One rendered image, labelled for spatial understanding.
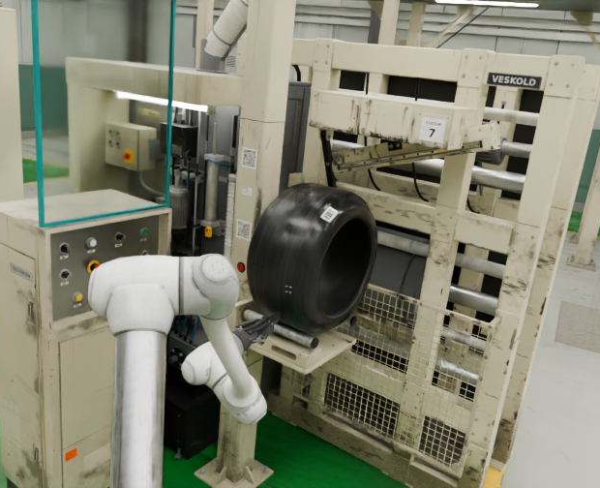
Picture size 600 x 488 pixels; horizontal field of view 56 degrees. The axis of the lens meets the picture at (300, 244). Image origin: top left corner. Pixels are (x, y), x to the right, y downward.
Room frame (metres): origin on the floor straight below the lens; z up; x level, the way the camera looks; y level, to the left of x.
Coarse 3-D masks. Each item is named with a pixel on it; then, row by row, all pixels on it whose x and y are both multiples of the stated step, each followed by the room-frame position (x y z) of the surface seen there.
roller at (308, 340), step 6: (246, 312) 2.07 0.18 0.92; (252, 312) 2.07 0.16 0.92; (246, 318) 2.06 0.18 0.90; (252, 318) 2.05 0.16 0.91; (276, 324) 1.99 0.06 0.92; (282, 324) 1.98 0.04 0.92; (276, 330) 1.98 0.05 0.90; (282, 330) 1.96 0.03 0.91; (288, 330) 1.95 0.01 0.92; (294, 330) 1.94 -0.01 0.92; (300, 330) 1.95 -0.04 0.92; (288, 336) 1.94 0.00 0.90; (294, 336) 1.93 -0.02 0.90; (300, 336) 1.92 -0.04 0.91; (306, 336) 1.91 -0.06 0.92; (312, 336) 1.91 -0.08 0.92; (300, 342) 1.91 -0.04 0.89; (306, 342) 1.90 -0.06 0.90; (312, 342) 1.89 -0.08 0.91; (312, 348) 1.89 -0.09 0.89
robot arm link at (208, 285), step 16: (208, 256) 1.17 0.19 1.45; (192, 272) 1.15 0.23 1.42; (208, 272) 1.13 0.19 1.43; (224, 272) 1.14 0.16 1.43; (192, 288) 1.13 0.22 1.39; (208, 288) 1.12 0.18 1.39; (224, 288) 1.14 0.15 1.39; (192, 304) 1.14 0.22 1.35; (208, 304) 1.15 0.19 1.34; (224, 304) 1.17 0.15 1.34
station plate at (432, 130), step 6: (426, 120) 2.07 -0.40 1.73; (432, 120) 2.06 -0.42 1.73; (438, 120) 2.05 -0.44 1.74; (444, 120) 2.04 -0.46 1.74; (426, 126) 2.07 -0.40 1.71; (432, 126) 2.06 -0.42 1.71; (438, 126) 2.05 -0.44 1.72; (444, 126) 2.03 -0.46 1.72; (420, 132) 2.08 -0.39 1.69; (426, 132) 2.07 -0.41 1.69; (432, 132) 2.06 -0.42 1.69; (438, 132) 2.04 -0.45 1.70; (420, 138) 2.08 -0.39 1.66; (426, 138) 2.07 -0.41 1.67; (432, 138) 2.06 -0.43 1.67; (438, 138) 2.04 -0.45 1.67
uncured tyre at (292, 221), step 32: (288, 192) 2.04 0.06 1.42; (320, 192) 2.02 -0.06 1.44; (256, 224) 2.00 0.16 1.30; (288, 224) 1.90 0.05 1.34; (320, 224) 1.88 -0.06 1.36; (352, 224) 2.28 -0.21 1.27; (256, 256) 1.90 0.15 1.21; (288, 256) 1.83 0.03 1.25; (320, 256) 1.85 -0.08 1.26; (352, 256) 2.29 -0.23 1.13; (256, 288) 1.90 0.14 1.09; (320, 288) 2.27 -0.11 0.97; (352, 288) 2.22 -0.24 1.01; (288, 320) 1.89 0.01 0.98; (320, 320) 1.90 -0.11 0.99
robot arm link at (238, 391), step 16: (208, 320) 1.25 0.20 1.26; (224, 320) 1.29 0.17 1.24; (208, 336) 1.34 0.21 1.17; (224, 336) 1.35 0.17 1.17; (224, 352) 1.36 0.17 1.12; (240, 368) 1.39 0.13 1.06; (224, 384) 1.49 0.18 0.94; (240, 384) 1.40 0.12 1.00; (256, 384) 1.49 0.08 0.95; (224, 400) 1.47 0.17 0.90; (240, 400) 1.44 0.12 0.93; (256, 400) 1.47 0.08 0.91; (240, 416) 1.45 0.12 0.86; (256, 416) 1.45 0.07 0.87
